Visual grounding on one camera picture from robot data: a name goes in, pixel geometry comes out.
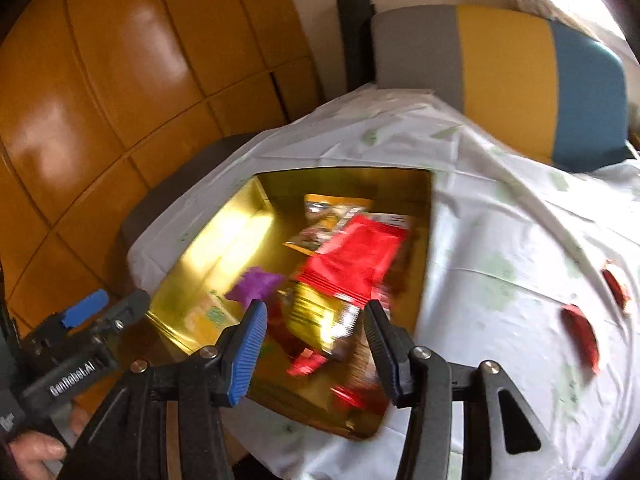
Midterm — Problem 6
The orange snack packet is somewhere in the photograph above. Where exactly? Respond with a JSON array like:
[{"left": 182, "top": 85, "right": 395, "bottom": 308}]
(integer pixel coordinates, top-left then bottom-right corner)
[{"left": 282, "top": 193, "right": 374, "bottom": 257}]

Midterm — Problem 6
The yellow black snack packet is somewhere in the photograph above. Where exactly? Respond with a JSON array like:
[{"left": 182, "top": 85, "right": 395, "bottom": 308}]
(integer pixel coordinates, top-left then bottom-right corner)
[{"left": 282, "top": 282, "right": 362, "bottom": 361}]

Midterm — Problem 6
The grey yellow blue chair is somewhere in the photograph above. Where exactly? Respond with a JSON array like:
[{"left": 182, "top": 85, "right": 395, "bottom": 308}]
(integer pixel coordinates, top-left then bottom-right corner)
[{"left": 370, "top": 4, "right": 639, "bottom": 174}]

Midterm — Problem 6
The gold tin box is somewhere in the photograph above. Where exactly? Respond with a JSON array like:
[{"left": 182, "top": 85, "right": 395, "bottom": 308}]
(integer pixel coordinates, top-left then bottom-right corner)
[{"left": 145, "top": 167, "right": 434, "bottom": 442}]

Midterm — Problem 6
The large red snack packet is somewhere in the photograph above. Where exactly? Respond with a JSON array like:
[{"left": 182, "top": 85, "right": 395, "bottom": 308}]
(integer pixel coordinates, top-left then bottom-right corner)
[{"left": 292, "top": 212, "right": 414, "bottom": 312}]

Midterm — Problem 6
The black post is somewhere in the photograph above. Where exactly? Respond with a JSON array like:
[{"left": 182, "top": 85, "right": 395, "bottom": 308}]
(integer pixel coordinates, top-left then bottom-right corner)
[{"left": 337, "top": 0, "right": 377, "bottom": 94}]

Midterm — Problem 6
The light green snack packet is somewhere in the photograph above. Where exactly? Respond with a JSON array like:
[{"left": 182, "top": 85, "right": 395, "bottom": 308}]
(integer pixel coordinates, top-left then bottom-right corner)
[{"left": 184, "top": 292, "right": 239, "bottom": 337}]

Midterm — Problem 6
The dark grey table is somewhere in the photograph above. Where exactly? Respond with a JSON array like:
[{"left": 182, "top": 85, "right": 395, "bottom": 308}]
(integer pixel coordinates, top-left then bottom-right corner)
[{"left": 119, "top": 135, "right": 262, "bottom": 263}]

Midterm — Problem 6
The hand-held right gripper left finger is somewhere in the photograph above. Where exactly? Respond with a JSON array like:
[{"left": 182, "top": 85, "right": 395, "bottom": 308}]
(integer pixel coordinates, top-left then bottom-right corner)
[{"left": 57, "top": 299, "right": 269, "bottom": 480}]

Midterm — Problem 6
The orange wooden wardrobe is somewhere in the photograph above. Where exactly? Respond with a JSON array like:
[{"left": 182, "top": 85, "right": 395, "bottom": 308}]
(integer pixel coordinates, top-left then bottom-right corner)
[{"left": 0, "top": 0, "right": 327, "bottom": 411}]

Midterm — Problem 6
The purple snack packet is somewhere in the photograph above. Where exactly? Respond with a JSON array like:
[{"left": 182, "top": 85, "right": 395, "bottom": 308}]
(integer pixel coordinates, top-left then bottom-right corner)
[{"left": 225, "top": 267, "right": 287, "bottom": 309}]

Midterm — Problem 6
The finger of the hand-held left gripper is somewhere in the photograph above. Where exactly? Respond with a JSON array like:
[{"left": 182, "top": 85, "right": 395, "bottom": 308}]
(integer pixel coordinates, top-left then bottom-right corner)
[
  {"left": 97, "top": 288, "right": 152, "bottom": 346},
  {"left": 29, "top": 289, "right": 110, "bottom": 345}
]

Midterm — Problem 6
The person's left hand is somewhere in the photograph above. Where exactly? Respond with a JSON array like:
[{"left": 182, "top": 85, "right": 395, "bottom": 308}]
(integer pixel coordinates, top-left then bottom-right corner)
[{"left": 7, "top": 407, "right": 92, "bottom": 480}]

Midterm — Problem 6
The small red snack packet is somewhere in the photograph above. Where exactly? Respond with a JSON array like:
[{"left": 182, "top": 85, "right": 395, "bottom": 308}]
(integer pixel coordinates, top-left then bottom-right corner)
[
  {"left": 559, "top": 304, "right": 602, "bottom": 375},
  {"left": 600, "top": 260, "right": 633, "bottom": 317},
  {"left": 286, "top": 349, "right": 329, "bottom": 377},
  {"left": 330, "top": 385, "right": 392, "bottom": 415}
]

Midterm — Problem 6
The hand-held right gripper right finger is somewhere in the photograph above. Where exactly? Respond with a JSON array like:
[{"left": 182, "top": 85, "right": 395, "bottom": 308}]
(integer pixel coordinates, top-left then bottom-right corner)
[{"left": 361, "top": 300, "right": 568, "bottom": 480}]

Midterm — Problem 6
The white printed tablecloth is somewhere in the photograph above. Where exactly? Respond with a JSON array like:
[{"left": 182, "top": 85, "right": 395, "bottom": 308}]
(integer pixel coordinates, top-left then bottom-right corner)
[{"left": 125, "top": 82, "right": 640, "bottom": 480}]

